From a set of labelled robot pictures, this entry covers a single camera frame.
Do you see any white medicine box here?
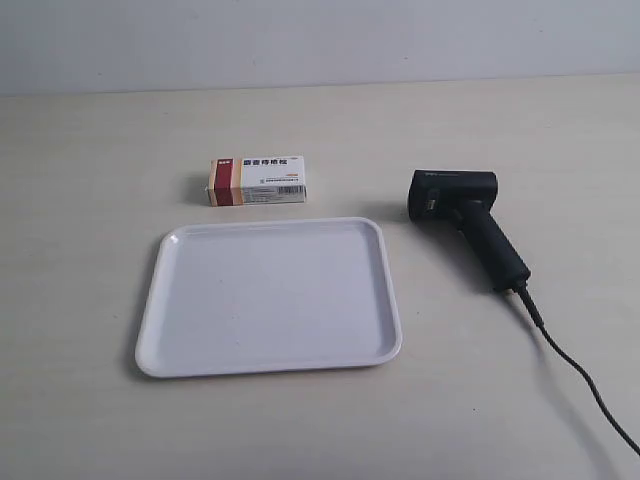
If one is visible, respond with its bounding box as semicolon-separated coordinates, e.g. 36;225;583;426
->
206;155;307;207

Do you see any black scanner cable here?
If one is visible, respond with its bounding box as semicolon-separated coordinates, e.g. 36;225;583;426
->
506;282;640;456

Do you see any white plastic tray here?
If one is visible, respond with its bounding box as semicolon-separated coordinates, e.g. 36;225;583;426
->
135;217;402;379

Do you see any black handheld barcode scanner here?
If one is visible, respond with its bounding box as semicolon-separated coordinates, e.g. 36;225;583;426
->
406;169;532;295

